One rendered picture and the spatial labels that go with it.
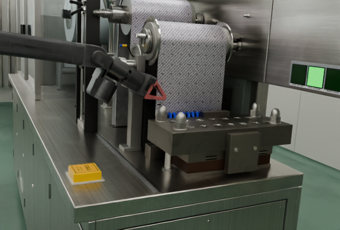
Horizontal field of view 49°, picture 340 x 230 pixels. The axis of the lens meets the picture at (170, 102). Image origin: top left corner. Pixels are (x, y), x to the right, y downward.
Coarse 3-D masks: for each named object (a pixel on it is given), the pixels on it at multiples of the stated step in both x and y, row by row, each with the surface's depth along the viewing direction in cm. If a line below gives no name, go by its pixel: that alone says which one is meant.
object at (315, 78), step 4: (312, 68) 99; (316, 68) 98; (320, 68) 96; (312, 72) 99; (316, 72) 98; (320, 72) 96; (308, 76) 100; (312, 76) 99; (316, 76) 98; (320, 76) 96; (308, 80) 100; (312, 80) 99; (316, 80) 98; (320, 80) 97; (308, 84) 100; (312, 84) 99; (316, 84) 98; (320, 84) 97
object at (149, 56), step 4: (148, 24) 113; (152, 24) 111; (148, 28) 114; (152, 28) 111; (152, 32) 111; (156, 32) 110; (156, 36) 109; (156, 40) 109; (228, 40) 120; (156, 44) 110; (228, 44) 120; (152, 48) 111; (228, 48) 121; (152, 52) 111; (148, 56) 114; (152, 56) 112
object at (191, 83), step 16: (160, 64) 111; (176, 64) 113; (192, 64) 115; (208, 64) 118; (224, 64) 120; (160, 80) 112; (176, 80) 114; (192, 80) 116; (208, 80) 119; (160, 96) 112; (176, 96) 115; (192, 96) 117; (208, 96) 120; (176, 112) 116
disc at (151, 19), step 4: (148, 20) 115; (152, 20) 112; (156, 20) 110; (144, 24) 118; (156, 24) 109; (156, 28) 109; (160, 36) 108; (160, 40) 108; (160, 44) 108; (156, 48) 110; (156, 52) 110; (156, 56) 110; (148, 60) 116; (152, 60) 113; (148, 64) 116; (152, 64) 113
